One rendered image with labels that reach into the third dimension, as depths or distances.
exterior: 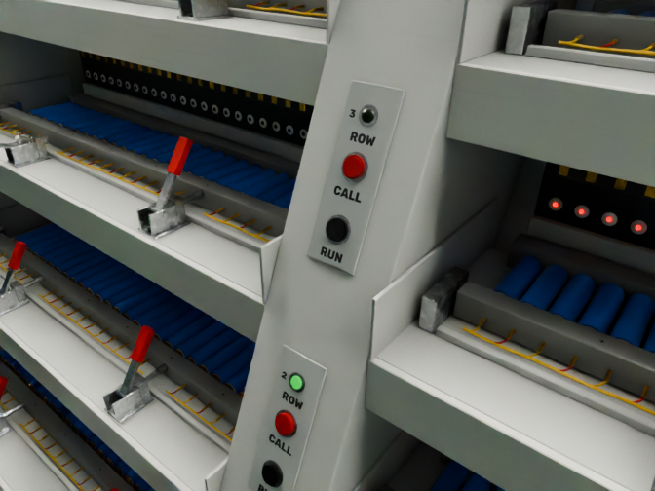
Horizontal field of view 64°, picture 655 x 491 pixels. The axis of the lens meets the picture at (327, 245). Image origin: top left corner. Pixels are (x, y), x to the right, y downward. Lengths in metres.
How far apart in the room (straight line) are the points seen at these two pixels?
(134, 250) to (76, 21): 0.25
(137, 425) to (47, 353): 0.17
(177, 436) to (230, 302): 0.17
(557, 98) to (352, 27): 0.14
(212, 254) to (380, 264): 0.18
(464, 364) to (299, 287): 0.12
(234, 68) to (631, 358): 0.35
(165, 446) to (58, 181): 0.31
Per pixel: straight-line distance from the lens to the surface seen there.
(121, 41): 0.58
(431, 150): 0.33
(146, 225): 0.52
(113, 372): 0.64
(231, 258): 0.46
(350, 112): 0.36
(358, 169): 0.34
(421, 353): 0.37
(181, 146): 0.51
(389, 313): 0.35
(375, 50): 0.36
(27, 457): 0.84
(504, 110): 0.33
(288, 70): 0.41
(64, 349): 0.69
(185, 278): 0.47
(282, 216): 0.47
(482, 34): 0.35
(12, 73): 0.92
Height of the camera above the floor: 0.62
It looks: 12 degrees down
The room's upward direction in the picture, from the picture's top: 15 degrees clockwise
